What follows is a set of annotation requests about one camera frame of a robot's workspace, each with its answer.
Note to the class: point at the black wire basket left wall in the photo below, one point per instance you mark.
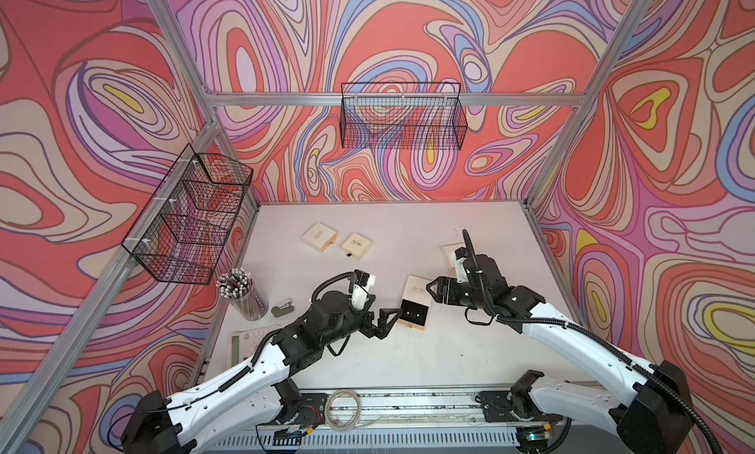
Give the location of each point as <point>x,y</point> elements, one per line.
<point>180,236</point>

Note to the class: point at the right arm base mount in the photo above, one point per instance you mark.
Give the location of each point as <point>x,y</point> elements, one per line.
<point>515,405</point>

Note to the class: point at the small cream jewelry box middle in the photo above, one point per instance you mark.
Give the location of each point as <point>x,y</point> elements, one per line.
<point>356,246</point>

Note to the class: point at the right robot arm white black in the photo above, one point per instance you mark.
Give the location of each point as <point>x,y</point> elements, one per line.
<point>647,406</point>

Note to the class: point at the white desk calculator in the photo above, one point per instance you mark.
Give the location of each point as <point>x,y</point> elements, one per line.
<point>241,345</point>

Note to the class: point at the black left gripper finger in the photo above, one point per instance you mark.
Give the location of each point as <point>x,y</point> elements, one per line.
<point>381,330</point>
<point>388,317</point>

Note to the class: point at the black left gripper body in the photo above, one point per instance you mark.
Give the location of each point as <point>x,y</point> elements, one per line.
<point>350,325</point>

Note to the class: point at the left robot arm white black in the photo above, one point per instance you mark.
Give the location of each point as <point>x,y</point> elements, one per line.
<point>260,390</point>

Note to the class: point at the clear cup of pens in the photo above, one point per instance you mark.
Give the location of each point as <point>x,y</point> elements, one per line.
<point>239,289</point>

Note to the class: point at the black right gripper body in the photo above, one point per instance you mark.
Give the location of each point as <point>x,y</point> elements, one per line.
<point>472,298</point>

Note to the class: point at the black wire basket back wall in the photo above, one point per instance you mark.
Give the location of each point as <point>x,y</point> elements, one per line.
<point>410,115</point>

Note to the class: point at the black wire basket wall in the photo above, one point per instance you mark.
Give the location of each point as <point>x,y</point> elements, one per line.
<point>410,115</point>
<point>180,236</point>

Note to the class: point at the cream drawer jewelry box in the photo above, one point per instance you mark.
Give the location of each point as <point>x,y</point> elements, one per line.
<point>449,253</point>

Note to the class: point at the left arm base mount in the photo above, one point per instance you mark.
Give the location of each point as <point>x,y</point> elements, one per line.
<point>297,420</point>

